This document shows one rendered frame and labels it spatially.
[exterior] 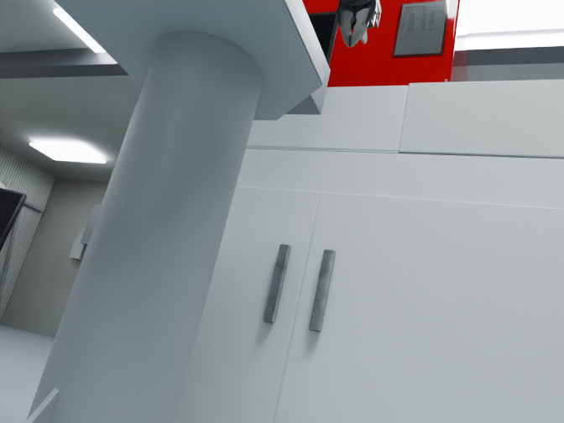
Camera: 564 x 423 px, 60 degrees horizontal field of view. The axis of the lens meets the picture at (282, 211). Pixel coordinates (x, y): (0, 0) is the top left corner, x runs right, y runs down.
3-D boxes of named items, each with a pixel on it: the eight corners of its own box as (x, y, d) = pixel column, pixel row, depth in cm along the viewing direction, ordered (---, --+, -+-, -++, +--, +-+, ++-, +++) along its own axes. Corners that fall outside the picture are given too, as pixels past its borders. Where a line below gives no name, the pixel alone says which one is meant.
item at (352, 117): (174, 161, 118) (190, 111, 122) (404, 173, 96) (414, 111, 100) (151, 143, 110) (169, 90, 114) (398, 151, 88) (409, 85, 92)
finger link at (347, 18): (354, 60, 110) (361, 26, 113) (348, 42, 105) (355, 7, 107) (341, 60, 111) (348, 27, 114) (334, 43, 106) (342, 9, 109)
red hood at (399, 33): (284, 195, 247) (308, 94, 264) (454, 209, 214) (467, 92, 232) (216, 118, 181) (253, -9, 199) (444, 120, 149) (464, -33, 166)
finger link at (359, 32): (368, 59, 109) (374, 25, 111) (362, 41, 103) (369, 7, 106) (354, 60, 110) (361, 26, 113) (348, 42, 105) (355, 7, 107)
